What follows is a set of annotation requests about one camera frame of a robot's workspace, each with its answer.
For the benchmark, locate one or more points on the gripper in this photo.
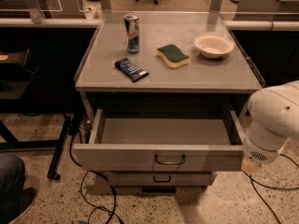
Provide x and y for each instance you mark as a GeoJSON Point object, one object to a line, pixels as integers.
{"type": "Point", "coordinates": [260, 152]}

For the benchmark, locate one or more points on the grey top drawer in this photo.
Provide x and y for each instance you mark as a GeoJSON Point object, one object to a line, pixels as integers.
{"type": "Point", "coordinates": [158, 145]}

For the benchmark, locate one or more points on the grey drawer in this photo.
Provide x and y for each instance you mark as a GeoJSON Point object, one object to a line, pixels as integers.
{"type": "Point", "coordinates": [158, 145]}
{"type": "Point", "coordinates": [155, 179]}

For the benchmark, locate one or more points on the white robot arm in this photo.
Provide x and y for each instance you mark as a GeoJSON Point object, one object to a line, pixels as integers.
{"type": "Point", "coordinates": [275, 118]}

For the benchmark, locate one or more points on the grey drawer cabinet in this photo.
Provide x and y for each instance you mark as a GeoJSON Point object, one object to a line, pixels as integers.
{"type": "Point", "coordinates": [201, 89]}

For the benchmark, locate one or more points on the grey bottom drawer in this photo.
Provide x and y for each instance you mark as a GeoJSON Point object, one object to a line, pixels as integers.
{"type": "Point", "coordinates": [155, 179]}

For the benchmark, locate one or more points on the white bowl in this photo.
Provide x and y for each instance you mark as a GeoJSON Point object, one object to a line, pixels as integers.
{"type": "Point", "coordinates": [214, 46]}

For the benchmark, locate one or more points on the green yellow sponge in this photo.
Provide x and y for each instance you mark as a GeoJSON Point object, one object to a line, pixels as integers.
{"type": "Point", "coordinates": [173, 56]}

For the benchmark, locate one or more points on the dark blue snack bar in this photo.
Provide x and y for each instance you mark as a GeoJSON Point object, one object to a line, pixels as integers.
{"type": "Point", "coordinates": [130, 69]}

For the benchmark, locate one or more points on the silver blue drink can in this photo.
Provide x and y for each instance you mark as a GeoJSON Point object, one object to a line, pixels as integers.
{"type": "Point", "coordinates": [131, 22]}

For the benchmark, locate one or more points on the dark shoe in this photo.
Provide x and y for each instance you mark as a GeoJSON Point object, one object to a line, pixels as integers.
{"type": "Point", "coordinates": [27, 199]}

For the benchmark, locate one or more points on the person leg in jeans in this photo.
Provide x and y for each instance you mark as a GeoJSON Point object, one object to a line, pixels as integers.
{"type": "Point", "coordinates": [12, 176]}

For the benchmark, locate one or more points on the white horizontal rail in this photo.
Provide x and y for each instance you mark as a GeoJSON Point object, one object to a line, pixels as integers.
{"type": "Point", "coordinates": [83, 23]}

